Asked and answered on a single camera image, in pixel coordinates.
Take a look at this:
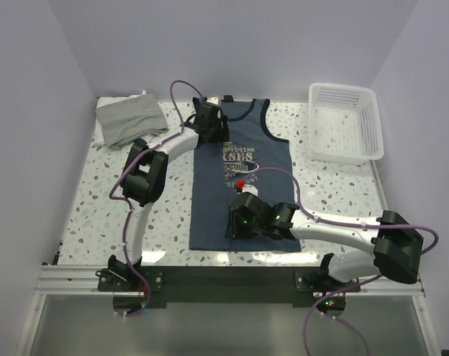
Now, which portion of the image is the blue printed tank top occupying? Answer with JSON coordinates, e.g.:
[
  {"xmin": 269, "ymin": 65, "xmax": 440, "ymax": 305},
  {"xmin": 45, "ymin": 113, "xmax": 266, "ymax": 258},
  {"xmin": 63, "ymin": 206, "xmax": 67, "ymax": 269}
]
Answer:
[{"xmin": 189, "ymin": 99, "xmax": 301, "ymax": 252}]

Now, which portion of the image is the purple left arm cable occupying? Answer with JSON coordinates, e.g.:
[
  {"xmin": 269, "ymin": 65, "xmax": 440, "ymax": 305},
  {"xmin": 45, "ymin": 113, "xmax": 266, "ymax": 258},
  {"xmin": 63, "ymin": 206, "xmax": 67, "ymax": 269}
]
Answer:
[{"xmin": 108, "ymin": 79, "xmax": 206, "ymax": 318}]

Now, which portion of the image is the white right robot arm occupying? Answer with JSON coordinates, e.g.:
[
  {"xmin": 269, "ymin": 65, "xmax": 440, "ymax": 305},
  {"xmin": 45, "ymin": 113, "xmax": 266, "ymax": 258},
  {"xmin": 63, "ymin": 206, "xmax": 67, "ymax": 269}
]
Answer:
[{"xmin": 226, "ymin": 192, "xmax": 424, "ymax": 291}]

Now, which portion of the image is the white plastic laundry basket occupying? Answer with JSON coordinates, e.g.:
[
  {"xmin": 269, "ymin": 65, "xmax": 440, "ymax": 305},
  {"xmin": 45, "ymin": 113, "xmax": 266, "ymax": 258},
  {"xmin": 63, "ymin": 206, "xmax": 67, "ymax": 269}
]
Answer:
[{"xmin": 308, "ymin": 83, "xmax": 384, "ymax": 165}]

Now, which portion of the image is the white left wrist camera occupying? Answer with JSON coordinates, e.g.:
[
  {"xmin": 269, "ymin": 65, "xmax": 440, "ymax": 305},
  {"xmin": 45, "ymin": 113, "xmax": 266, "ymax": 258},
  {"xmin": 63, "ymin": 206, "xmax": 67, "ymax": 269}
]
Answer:
[{"xmin": 206, "ymin": 97, "xmax": 220, "ymax": 105}]

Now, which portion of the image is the aluminium frame rail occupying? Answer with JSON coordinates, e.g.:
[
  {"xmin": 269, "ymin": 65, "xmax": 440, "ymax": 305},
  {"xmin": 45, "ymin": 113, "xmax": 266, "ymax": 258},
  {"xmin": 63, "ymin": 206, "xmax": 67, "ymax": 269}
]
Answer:
[{"xmin": 34, "ymin": 261, "xmax": 106, "ymax": 296}]

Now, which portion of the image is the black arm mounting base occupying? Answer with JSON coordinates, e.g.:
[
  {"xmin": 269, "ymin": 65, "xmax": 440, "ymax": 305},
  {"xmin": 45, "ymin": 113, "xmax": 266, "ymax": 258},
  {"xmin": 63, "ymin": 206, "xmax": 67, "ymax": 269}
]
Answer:
[{"xmin": 96, "ymin": 257, "xmax": 360, "ymax": 312}]

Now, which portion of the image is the grey folded tank top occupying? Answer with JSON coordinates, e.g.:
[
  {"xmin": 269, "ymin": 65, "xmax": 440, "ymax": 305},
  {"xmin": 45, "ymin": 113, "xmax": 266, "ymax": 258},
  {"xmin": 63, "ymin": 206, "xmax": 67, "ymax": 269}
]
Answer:
[{"xmin": 95, "ymin": 94, "xmax": 168, "ymax": 150}]

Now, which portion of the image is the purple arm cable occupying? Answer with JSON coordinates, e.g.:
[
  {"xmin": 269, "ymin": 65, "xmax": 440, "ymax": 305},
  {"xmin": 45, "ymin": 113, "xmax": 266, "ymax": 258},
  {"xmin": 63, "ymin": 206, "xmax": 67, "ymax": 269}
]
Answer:
[
  {"xmin": 242, "ymin": 167, "xmax": 440, "ymax": 356},
  {"xmin": 108, "ymin": 79, "xmax": 206, "ymax": 318}
]

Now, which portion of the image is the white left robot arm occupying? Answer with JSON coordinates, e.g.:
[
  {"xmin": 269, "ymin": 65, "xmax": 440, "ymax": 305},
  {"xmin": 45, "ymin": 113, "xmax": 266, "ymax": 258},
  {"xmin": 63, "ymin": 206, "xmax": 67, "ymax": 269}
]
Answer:
[{"xmin": 109, "ymin": 97, "xmax": 229, "ymax": 267}]

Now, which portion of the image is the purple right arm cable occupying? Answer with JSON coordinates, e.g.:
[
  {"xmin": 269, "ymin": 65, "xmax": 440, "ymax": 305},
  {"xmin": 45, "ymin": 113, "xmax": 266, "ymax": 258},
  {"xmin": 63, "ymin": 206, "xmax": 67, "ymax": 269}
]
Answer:
[{"xmin": 242, "ymin": 167, "xmax": 440, "ymax": 356}]

